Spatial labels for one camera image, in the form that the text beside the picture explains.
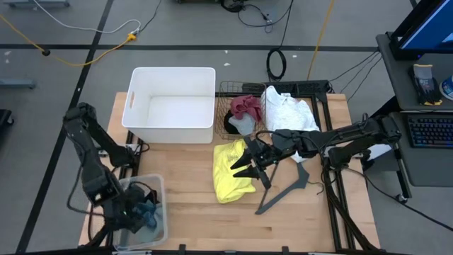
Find black cloth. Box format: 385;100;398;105
223;110;242;136

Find dark grey desk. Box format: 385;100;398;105
375;32;453;189

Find blue knit cloth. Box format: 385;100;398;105
139;200;159;230

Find black tangled floor cable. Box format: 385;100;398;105
219;0;280;35

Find white perforated plastic bin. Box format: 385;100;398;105
120;66;217;145

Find white and blue roll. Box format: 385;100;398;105
438;74;453;102

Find white shirt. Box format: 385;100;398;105
260;85;321;164

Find black metal table frame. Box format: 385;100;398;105
84;79;382;255

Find yellow t-shirt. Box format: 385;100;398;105
212;138;258;205

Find computer monitor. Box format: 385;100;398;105
389;0;453;62

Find grey work gloves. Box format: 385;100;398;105
408;63;444;107

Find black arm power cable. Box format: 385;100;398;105
342;165;453;234

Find clear plastic bin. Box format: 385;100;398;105
112;173;169;252

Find black perforated cable tray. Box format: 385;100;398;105
241;79;331;96

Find maroon t-shirt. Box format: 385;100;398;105
229;94;264;123

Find yellow floor cable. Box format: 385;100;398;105
0;13;138;68

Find white floor cable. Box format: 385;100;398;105
30;0;143;35

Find black keyboard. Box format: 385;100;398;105
406;113;453;149

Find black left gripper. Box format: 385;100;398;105
105;185;154;235

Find dark grey clothes hanger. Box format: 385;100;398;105
254;160;311;216

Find bronze wire basket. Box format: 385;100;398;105
214;80;268;142

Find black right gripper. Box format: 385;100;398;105
230;135;288;191

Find grey-teal knit cloth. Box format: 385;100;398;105
227;113;257;137

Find black coiled floor cable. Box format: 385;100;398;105
265;0;295;83

